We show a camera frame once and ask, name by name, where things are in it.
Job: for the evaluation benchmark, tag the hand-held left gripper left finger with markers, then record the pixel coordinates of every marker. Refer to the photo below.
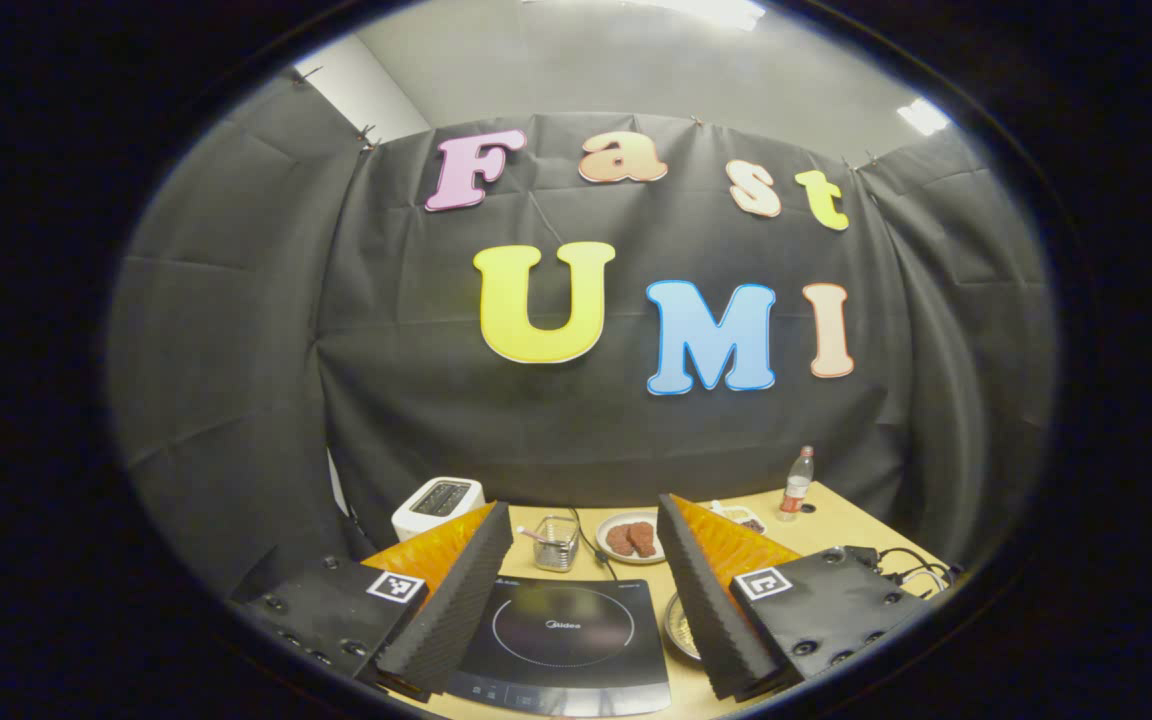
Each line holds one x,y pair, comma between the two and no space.
456,600

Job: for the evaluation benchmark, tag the pile of yellow soybeans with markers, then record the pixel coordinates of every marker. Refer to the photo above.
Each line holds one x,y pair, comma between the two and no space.
688,630

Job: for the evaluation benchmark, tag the round white plate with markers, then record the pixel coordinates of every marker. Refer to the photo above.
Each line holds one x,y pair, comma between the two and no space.
611,550

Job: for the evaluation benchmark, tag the heap of dark beans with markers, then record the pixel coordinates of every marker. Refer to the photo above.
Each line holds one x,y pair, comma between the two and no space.
751,524

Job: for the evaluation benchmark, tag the white toaster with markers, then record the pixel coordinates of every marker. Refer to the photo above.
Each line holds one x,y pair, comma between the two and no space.
436,505

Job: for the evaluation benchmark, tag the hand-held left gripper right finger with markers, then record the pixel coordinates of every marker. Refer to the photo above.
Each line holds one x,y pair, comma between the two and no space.
701,600

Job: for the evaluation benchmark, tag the black induction cooktop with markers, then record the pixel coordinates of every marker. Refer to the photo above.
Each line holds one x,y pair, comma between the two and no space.
561,630

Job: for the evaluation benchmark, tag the white divided dish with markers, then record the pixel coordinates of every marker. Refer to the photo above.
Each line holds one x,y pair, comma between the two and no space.
736,515

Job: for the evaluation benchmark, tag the brown meat piece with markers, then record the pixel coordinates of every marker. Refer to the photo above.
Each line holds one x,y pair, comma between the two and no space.
619,540
644,538

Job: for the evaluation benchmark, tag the clear water bottle red label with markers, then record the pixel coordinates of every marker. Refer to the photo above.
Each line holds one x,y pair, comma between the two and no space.
796,490

